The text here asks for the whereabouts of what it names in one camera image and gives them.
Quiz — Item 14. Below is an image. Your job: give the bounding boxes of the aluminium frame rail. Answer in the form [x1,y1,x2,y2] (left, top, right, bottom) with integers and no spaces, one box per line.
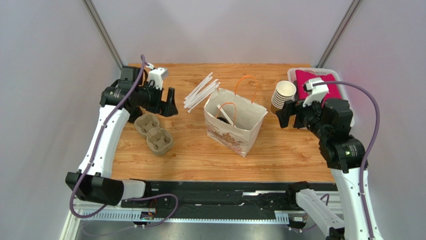
[59,186,381,240]

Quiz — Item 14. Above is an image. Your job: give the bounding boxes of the white paper takeout bag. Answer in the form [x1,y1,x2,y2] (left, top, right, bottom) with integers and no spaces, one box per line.
[203,75,268,157]

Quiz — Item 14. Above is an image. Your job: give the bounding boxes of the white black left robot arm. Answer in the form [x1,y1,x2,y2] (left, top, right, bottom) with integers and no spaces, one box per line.
[65,66,179,206]

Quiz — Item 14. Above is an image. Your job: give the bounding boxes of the white plastic laundry basket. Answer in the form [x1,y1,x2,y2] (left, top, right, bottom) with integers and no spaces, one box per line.
[287,67,356,129]

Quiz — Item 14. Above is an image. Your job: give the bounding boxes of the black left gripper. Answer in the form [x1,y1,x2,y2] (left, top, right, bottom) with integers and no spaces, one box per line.
[135,81,178,117]

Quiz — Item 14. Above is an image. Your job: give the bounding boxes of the white wrapped straws bundle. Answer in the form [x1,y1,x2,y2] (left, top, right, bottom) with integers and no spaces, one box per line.
[183,72,221,113]

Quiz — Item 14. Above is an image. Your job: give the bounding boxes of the black plastic cup lid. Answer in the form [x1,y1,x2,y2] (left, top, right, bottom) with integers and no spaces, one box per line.
[217,116,234,126]

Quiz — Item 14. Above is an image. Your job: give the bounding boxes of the pink folded t-shirt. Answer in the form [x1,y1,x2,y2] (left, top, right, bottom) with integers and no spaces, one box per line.
[293,69,342,107]

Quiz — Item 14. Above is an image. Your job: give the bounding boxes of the cardboard cup carrier tray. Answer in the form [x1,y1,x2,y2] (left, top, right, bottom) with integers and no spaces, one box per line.
[134,113,174,156]

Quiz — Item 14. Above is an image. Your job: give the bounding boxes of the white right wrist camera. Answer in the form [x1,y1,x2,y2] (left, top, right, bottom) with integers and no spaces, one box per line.
[302,77,329,108]

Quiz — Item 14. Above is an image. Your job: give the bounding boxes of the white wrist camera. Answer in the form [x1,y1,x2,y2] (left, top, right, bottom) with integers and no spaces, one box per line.
[147,63,169,90]
[302,77,329,108]

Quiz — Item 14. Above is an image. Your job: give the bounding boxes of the stack of paper cups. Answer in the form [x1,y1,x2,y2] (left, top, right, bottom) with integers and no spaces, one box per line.
[270,80,297,115]

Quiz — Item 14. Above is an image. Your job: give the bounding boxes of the stack of black lids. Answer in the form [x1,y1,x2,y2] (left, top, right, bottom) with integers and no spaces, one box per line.
[128,106,143,123]

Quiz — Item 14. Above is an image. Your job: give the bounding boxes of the white straw single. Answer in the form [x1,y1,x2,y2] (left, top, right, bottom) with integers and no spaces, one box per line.
[215,102,237,127]

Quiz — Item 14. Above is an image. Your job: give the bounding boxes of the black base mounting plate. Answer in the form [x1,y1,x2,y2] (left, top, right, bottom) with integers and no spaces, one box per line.
[120,181,337,220]

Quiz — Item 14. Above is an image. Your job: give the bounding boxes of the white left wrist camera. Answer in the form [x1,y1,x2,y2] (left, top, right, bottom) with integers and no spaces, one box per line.
[147,63,169,90]

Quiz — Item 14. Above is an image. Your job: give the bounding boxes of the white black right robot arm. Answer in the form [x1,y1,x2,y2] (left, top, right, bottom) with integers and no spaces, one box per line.
[276,98,383,240]

